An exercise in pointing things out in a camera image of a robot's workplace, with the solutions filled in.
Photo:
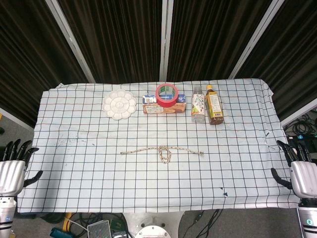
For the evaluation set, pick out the silver tablet device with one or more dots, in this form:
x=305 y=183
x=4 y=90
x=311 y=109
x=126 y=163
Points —
x=99 y=229

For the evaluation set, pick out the teal tool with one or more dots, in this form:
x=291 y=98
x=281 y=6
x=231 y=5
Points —
x=58 y=233

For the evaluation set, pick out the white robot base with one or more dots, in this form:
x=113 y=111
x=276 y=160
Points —
x=151 y=220

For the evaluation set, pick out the white flower paint palette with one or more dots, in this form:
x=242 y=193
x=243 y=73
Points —
x=119 y=104

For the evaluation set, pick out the red tape roll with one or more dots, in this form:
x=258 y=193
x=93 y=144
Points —
x=166 y=102

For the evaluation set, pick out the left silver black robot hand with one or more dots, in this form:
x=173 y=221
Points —
x=10 y=173

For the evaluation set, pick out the blue white carton box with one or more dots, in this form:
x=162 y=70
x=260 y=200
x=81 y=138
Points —
x=148 y=99

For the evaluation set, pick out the upright aluminium partition post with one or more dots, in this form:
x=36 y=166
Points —
x=165 y=39

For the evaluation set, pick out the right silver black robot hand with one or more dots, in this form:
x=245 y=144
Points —
x=303 y=177

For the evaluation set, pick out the orange snack box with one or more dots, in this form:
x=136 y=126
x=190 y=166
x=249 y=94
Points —
x=173 y=110

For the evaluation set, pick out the clear plastic water bottle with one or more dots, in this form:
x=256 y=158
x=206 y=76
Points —
x=198 y=106

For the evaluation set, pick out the white black checkered tablecloth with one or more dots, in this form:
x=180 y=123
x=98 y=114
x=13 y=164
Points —
x=74 y=111

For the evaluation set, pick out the yellow label tea bottle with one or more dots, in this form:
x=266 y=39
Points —
x=214 y=106

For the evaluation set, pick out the black pleated curtain panel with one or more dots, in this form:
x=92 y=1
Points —
x=210 y=37
x=292 y=62
x=29 y=54
x=116 y=39

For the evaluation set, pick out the slanted aluminium partition post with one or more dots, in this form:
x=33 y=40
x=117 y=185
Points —
x=255 y=39
x=71 y=42

